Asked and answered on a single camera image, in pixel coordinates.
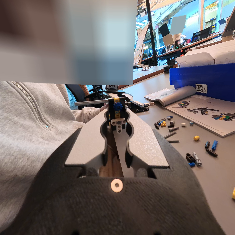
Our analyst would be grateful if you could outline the black metal pole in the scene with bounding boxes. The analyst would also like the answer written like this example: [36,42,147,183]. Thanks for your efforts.
[146,0,159,66]

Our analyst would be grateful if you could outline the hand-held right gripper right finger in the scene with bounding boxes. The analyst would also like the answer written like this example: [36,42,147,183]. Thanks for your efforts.
[125,109,170,171]

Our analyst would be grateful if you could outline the small black camera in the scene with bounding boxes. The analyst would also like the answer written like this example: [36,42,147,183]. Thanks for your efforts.
[163,59,176,74]

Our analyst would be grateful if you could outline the white folded papers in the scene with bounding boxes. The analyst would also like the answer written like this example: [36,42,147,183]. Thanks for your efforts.
[175,39,235,67]

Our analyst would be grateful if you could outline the lego gear assembly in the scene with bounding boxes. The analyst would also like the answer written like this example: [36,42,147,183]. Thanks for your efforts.
[74,97,131,133]

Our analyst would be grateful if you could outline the background wooden desk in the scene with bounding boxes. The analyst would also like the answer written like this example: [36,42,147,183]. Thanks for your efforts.
[141,31,235,61]

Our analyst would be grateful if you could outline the black lego frame assembly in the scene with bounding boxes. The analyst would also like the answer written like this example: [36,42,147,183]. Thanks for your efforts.
[131,100,155,113]

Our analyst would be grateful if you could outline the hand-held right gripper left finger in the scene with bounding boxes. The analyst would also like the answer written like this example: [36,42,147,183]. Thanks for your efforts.
[64,108,109,169]

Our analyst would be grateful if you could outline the lego instruction booklet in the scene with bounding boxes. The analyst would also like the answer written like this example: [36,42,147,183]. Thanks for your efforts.
[144,86,235,138]

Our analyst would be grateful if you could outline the blue plastic storage bin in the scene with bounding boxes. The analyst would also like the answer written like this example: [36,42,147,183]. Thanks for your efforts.
[169,63,235,102]

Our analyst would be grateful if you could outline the black monitor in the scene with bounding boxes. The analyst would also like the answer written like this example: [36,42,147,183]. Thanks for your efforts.
[192,27,213,41]

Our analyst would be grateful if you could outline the person's left forearm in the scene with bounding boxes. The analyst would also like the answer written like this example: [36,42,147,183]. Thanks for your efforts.
[71,106,106,124]

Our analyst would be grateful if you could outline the leaning cardboard board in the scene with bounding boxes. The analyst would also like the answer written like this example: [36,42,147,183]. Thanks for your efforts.
[134,23,151,65]

